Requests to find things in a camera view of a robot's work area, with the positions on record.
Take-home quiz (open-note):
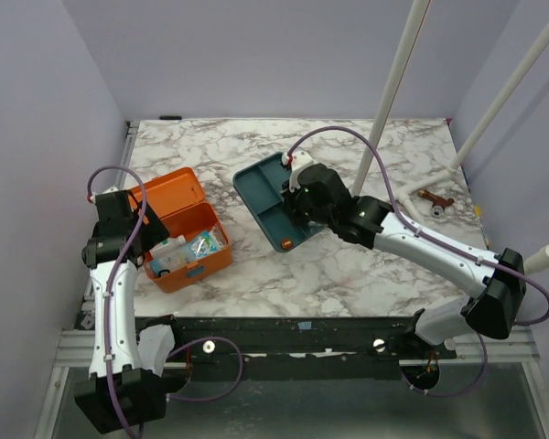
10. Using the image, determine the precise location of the orange medicine kit box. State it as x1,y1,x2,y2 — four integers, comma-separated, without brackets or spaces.
130,167,232,294

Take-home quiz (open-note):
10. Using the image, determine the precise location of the white plastic bottle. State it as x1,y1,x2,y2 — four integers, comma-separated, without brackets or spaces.
150,235,187,260

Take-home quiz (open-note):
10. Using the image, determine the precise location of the teal divided tray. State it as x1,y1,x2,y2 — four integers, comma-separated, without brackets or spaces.
232,152,323,252

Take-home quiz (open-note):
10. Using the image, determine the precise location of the white PVC pipe frame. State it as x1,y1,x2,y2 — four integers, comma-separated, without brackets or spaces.
371,1,549,273

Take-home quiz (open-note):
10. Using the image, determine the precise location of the white-blue dressing pouch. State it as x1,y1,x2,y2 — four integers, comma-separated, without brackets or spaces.
149,248,195,276

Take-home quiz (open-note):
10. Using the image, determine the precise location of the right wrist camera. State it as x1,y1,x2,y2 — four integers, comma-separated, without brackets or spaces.
281,151,317,192

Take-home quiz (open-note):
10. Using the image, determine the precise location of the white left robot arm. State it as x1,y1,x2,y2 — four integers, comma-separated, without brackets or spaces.
74,187,169,434

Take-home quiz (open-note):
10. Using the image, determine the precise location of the clear gauze pad packet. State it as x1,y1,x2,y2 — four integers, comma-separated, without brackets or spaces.
210,224,227,248

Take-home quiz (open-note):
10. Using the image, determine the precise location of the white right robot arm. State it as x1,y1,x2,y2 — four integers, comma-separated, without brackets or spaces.
282,159,526,359

